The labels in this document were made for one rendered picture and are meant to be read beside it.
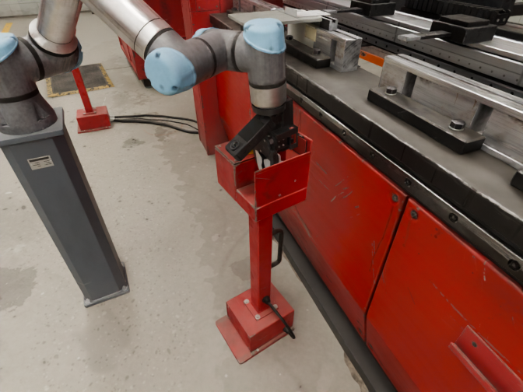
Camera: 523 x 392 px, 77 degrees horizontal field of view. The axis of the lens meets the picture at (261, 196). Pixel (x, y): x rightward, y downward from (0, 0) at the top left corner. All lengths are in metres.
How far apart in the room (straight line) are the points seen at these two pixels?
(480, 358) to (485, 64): 0.72
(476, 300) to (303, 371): 0.75
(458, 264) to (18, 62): 1.13
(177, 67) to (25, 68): 0.61
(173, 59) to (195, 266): 1.16
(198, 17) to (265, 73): 1.41
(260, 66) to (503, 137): 0.47
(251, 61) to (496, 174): 0.49
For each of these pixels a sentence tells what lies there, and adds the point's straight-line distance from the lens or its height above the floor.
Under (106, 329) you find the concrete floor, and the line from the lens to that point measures 1.52.
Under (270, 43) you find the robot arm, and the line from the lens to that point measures 0.64.
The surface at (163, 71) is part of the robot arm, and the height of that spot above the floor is 1.04.
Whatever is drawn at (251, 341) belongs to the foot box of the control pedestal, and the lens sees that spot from 1.27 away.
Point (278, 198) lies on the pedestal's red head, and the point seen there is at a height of 0.71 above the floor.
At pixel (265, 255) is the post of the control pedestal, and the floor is 0.42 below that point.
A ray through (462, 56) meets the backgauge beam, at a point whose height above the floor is 0.94.
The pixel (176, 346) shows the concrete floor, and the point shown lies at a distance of 1.40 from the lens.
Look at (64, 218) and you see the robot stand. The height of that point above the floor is 0.46.
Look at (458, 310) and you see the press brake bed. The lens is 0.79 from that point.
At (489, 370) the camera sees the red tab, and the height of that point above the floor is 0.58.
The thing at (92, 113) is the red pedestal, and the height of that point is 0.12.
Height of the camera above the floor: 1.21
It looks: 38 degrees down
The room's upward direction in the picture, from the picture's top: straight up
